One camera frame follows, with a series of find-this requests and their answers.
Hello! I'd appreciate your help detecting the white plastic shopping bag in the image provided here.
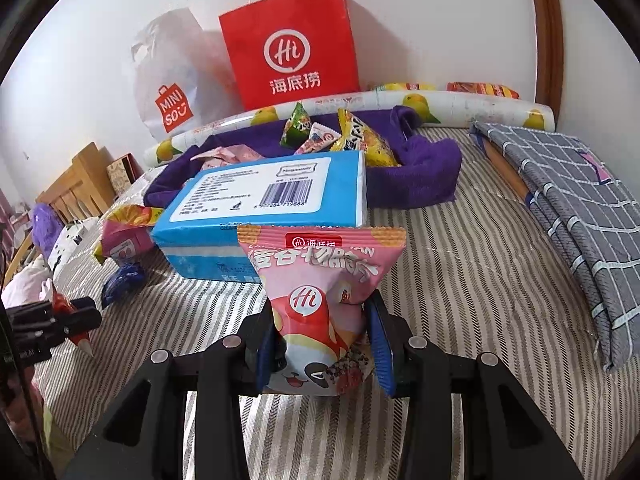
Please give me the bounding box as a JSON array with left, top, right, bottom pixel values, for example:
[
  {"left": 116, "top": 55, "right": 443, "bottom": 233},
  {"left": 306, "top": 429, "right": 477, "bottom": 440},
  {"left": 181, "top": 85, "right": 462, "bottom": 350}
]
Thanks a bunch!
[{"left": 131, "top": 7, "right": 246, "bottom": 142}]

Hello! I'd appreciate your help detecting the small white red snack packet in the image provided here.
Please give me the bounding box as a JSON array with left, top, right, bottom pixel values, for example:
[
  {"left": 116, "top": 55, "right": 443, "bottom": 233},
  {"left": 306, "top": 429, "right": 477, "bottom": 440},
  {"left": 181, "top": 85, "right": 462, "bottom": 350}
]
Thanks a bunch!
[{"left": 294, "top": 124, "right": 342, "bottom": 156}]

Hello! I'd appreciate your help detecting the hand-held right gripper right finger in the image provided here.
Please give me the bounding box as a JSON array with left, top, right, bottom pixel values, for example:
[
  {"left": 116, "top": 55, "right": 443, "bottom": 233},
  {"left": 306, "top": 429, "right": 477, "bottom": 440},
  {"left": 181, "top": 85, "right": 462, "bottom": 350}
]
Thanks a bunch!
[{"left": 367, "top": 295, "right": 583, "bottom": 480}]

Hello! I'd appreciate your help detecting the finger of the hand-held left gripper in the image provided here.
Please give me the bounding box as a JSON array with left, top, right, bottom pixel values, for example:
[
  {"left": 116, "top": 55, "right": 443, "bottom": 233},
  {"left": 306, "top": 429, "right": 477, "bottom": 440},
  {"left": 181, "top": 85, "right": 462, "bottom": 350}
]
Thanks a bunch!
[
  {"left": 12, "top": 299, "right": 103, "bottom": 361},
  {"left": 4, "top": 300, "right": 55, "bottom": 328}
]

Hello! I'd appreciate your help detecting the yellow red snack packet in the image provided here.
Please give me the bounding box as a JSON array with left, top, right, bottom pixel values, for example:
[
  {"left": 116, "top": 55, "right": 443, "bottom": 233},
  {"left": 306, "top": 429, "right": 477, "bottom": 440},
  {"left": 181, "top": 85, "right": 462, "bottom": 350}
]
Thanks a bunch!
[{"left": 369, "top": 82, "right": 437, "bottom": 93}]

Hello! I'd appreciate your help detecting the white black-spotted bag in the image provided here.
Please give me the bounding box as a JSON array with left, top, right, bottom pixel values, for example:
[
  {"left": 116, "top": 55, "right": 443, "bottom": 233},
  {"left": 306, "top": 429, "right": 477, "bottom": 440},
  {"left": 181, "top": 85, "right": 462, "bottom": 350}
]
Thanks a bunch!
[{"left": 47, "top": 217, "right": 104, "bottom": 277}]

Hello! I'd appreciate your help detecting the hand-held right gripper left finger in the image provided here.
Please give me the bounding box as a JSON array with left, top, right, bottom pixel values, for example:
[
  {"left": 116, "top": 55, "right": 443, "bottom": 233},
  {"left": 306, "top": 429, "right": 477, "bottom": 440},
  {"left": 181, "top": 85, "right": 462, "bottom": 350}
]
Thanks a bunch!
[{"left": 62, "top": 312, "right": 281, "bottom": 480}]

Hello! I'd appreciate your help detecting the red paper bag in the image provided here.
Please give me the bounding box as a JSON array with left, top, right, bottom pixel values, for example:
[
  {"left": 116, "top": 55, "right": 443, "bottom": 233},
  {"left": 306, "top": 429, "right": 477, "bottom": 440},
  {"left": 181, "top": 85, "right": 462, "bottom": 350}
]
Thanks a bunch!
[{"left": 218, "top": 0, "right": 361, "bottom": 111}]

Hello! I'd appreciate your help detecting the striped quilt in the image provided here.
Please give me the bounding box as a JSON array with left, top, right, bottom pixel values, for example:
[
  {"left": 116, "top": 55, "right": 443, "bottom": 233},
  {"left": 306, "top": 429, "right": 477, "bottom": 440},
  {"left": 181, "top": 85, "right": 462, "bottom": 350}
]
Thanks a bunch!
[{"left": 30, "top": 125, "right": 640, "bottom": 480}]

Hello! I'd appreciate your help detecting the grey checked cloth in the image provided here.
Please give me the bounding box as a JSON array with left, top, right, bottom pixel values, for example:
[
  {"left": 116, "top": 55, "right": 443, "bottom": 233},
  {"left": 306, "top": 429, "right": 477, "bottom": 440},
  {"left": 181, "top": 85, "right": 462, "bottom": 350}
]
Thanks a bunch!
[{"left": 469, "top": 120, "right": 640, "bottom": 374}]

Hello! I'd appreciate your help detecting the red silver snack packet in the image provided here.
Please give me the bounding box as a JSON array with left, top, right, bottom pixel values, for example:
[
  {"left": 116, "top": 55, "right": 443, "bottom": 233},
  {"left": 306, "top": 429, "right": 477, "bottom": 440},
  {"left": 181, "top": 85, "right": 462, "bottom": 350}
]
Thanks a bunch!
[{"left": 50, "top": 282, "right": 95, "bottom": 359}]

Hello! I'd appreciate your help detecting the purple towel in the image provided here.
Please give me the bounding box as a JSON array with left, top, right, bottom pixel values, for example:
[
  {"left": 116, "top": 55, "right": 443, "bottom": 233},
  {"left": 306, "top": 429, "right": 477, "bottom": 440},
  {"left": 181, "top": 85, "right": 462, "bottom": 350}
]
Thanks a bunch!
[{"left": 145, "top": 105, "right": 462, "bottom": 211}]

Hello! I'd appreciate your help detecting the wooden door frame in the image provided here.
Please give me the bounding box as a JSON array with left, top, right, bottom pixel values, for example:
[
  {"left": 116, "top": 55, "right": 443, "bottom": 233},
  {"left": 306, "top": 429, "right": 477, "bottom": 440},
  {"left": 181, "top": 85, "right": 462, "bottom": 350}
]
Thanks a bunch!
[{"left": 525, "top": 0, "right": 564, "bottom": 107}]

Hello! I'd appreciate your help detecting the pink red-logo snack packet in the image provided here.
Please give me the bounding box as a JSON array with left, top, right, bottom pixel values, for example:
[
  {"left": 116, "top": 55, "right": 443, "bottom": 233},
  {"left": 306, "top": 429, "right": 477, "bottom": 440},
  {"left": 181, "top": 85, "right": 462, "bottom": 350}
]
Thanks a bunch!
[{"left": 236, "top": 225, "right": 407, "bottom": 399}]

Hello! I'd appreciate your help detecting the pink yellow snack packet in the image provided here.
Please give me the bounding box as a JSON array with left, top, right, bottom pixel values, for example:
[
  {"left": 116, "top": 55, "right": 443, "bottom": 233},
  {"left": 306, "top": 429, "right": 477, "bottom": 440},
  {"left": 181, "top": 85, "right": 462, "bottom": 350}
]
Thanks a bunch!
[{"left": 95, "top": 206, "right": 164, "bottom": 266}]

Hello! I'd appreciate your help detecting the kraft printed box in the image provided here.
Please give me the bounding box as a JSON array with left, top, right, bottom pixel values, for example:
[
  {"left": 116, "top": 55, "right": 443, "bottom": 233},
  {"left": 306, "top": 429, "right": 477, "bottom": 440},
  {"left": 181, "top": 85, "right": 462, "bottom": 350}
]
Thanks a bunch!
[{"left": 106, "top": 156, "right": 139, "bottom": 194}]

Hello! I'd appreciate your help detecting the wooden headboard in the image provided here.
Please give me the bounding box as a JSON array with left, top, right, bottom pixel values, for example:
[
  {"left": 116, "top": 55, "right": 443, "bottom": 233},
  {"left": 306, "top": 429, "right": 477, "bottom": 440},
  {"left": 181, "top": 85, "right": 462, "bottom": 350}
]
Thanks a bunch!
[{"left": 36, "top": 142, "right": 117, "bottom": 222}]

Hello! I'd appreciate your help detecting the lemon print roll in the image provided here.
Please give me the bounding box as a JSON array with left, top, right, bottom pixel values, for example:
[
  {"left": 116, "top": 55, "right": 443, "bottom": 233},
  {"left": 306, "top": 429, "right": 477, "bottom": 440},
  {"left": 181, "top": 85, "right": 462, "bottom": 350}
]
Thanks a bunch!
[{"left": 144, "top": 91, "right": 556, "bottom": 165}]

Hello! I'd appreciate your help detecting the pale pink packet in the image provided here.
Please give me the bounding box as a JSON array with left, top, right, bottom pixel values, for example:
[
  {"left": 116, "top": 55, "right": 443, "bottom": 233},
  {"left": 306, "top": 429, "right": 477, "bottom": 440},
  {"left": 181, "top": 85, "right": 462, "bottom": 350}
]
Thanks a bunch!
[{"left": 191, "top": 144, "right": 261, "bottom": 169}]

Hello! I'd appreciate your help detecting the green snack packet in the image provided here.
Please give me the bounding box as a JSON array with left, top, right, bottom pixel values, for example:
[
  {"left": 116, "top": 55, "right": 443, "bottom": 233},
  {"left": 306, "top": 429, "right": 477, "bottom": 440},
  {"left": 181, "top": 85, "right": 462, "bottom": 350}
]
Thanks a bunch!
[{"left": 280, "top": 102, "right": 314, "bottom": 149}]

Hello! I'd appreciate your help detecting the blue carton box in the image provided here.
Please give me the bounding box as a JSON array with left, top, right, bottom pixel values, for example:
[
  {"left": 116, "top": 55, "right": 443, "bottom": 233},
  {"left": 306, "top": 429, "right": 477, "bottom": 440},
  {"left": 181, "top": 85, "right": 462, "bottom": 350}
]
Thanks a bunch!
[{"left": 150, "top": 150, "right": 370, "bottom": 282}]

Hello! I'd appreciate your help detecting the small blue snack packet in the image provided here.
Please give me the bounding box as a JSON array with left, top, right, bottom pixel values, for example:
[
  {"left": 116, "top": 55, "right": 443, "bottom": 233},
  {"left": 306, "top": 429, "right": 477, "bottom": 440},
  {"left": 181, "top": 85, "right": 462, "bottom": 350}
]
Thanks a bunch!
[{"left": 101, "top": 262, "right": 146, "bottom": 307}]

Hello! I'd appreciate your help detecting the orange snack packet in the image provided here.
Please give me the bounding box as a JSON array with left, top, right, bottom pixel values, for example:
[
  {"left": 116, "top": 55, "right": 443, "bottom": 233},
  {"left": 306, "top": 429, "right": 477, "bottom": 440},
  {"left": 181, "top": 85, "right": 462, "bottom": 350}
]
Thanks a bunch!
[{"left": 446, "top": 81, "right": 521, "bottom": 100}]

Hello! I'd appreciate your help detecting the pink cloth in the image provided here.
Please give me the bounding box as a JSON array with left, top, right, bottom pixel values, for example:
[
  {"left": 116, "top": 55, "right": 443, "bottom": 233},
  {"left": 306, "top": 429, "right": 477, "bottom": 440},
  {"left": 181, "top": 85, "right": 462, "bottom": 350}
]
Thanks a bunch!
[{"left": 0, "top": 260, "right": 57, "bottom": 307}]

